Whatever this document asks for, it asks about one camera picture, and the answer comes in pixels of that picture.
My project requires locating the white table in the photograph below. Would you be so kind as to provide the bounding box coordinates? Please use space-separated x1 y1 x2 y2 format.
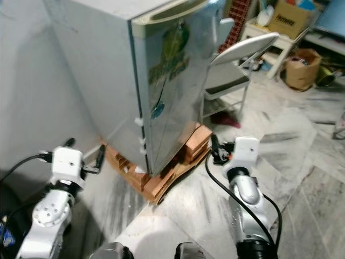
240 19 311 80

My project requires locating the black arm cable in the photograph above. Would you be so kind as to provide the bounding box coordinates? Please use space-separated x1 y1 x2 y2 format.
0 155 44 184
205 154 284 251

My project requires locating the grey robot leg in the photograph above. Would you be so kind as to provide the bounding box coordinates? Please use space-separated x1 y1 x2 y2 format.
89 242 133 259
174 243 206 259

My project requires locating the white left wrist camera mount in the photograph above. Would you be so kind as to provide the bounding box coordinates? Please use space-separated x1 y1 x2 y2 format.
51 147 84 189

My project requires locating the grey right robot leg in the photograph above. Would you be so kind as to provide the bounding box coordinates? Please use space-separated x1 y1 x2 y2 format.
174 243 206 259

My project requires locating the black bag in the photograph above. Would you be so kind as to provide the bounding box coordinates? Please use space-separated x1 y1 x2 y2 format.
0 181 27 259

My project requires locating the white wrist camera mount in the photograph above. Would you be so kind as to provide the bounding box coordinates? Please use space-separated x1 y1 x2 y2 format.
51 147 84 189
234 137 260 171

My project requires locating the brown paper bag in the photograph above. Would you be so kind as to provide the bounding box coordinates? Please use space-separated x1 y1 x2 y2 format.
283 49 323 91

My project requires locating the red tiled pillar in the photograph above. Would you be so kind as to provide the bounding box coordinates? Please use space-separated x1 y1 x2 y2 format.
218 0 249 53

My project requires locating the silver fridge with sticker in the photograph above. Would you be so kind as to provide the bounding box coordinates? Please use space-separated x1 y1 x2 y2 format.
42 0 231 177

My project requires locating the grey left robot leg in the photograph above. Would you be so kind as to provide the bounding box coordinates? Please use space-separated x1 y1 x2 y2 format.
89 242 133 259

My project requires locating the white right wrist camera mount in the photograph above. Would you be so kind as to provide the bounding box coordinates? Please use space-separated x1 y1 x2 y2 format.
234 137 260 171

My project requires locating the red brick stack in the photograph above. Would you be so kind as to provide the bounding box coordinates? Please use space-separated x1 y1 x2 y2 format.
101 123 214 205

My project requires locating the white folding chair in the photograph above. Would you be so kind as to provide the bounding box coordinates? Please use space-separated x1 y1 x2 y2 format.
198 32 281 124

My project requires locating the printed cardboard box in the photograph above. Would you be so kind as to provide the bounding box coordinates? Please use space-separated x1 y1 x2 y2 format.
270 0 316 40

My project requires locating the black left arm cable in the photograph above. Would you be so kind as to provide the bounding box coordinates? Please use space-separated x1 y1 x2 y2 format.
0 155 44 184

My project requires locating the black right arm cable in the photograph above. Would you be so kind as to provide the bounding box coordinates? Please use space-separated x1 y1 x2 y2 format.
205 154 284 251

